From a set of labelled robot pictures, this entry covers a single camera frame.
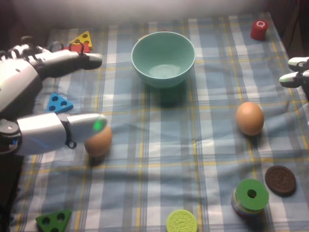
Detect red triangle block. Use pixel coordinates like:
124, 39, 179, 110
63, 43, 91, 54

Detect red cylinder block letter Q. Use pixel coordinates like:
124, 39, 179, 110
250, 19, 269, 41

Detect green triangle block with holes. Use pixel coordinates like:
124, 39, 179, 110
35, 209, 72, 232

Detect teal bowl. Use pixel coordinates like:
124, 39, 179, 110
131, 31, 196, 88

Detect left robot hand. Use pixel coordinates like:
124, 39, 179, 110
0, 36, 108, 157

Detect multicoloured stacked rings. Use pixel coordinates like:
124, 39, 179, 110
230, 189, 265, 219

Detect yellow triangle block with holes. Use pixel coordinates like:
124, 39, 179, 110
69, 30, 93, 50

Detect blue checked cloth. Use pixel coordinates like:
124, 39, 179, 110
9, 12, 309, 232

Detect blue triangle block with holes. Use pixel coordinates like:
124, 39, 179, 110
46, 92, 74, 114

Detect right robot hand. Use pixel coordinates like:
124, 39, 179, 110
279, 57, 309, 102

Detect brown egg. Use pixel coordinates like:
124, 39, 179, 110
84, 125, 113, 158
236, 101, 265, 136

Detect green ring disc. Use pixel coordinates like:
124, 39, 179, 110
235, 178, 270, 210

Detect lime green sandwich cookie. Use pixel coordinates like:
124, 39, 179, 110
166, 209, 198, 232

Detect brown sandwich cookie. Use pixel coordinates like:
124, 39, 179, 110
264, 165, 297, 196

